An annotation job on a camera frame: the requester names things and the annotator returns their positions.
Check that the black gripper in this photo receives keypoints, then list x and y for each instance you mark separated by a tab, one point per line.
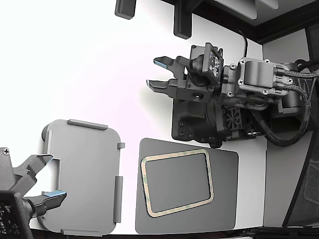
189	87

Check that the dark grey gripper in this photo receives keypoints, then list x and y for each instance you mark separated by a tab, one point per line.
5	171

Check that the beige rectangular adhesive frame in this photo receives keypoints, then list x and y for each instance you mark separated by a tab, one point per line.
174	155

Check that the black six-joint robot arm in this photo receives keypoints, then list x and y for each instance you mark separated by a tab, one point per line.
254	72

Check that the grey plastic holder tray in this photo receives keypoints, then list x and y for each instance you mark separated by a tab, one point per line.
87	161

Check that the light grey panel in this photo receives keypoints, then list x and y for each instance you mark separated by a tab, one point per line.
239	6

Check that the dark grey mat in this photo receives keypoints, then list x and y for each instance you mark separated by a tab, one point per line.
179	184

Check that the dark tinted side panel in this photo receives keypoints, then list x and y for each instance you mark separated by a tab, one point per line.
306	186

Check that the black camera module with mount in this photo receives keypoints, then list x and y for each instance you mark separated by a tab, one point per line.
12	214

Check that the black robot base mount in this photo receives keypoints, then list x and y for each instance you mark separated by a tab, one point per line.
187	117

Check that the long dark grey bracket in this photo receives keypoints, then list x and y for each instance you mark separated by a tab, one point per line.
182	22

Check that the small dark grey bracket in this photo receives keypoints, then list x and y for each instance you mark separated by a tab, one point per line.
124	8

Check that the black enclosure frame beam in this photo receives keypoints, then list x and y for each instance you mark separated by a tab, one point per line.
274	27

